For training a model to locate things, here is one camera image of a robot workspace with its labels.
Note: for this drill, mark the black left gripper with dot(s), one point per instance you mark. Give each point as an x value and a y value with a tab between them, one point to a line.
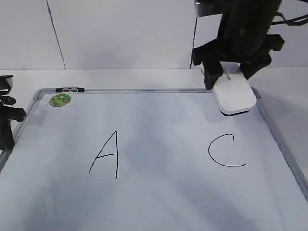
7	114

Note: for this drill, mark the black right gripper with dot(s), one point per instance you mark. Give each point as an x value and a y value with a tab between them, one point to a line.
242	37

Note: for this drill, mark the white board eraser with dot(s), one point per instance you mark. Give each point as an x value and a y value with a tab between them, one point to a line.
232	92

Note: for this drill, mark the round green magnet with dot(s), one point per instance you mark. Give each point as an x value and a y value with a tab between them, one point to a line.
60	100

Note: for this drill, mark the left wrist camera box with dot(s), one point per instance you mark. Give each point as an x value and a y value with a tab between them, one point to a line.
6	84

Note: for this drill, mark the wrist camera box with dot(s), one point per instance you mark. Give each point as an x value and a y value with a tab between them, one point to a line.
205	8
6	84

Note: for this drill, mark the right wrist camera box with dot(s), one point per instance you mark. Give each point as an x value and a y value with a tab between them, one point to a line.
205	8

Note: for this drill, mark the white board with grey frame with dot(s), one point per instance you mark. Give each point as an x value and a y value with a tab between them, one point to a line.
134	161

